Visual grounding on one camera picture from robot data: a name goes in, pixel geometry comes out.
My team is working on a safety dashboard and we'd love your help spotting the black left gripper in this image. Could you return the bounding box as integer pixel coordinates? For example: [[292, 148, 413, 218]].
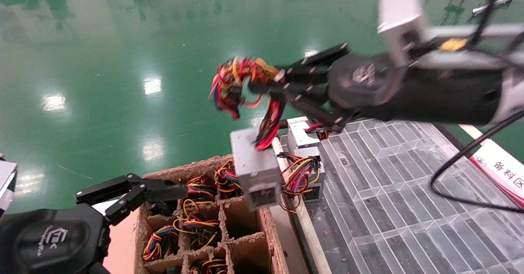
[[0, 174, 189, 274]]

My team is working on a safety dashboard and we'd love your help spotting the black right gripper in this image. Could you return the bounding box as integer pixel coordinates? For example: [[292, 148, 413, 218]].
[[327, 53, 506, 126]]

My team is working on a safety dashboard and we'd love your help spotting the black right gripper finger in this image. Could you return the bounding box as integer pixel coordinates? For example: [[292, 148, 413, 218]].
[[248, 82, 355, 132], [275, 43, 351, 82]]

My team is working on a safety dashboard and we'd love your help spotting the white sign with red border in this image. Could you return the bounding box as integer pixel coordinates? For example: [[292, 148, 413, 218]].
[[468, 138, 524, 210]]

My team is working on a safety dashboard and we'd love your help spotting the clear plastic grid tray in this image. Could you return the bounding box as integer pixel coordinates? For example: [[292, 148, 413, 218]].
[[280, 118, 524, 274]]

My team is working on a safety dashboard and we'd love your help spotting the cardboard box with dividers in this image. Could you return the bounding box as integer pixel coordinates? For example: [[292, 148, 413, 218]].
[[134, 154, 289, 274]]

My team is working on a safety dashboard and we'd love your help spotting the black cable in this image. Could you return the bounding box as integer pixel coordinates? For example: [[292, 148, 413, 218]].
[[429, 112, 524, 214], [467, 0, 509, 48]]

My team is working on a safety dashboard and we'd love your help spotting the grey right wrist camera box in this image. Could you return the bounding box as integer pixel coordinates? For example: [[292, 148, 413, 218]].
[[377, 0, 431, 68]]

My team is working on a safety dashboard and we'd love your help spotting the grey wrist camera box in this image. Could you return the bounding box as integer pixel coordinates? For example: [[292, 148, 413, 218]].
[[0, 155, 19, 217], [377, 0, 431, 68]]

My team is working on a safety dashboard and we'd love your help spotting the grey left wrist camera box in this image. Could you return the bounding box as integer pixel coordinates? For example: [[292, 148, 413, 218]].
[[0, 155, 19, 217]]

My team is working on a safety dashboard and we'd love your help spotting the white pipe cart frame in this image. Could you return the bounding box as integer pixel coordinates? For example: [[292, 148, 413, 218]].
[[270, 118, 498, 274]]

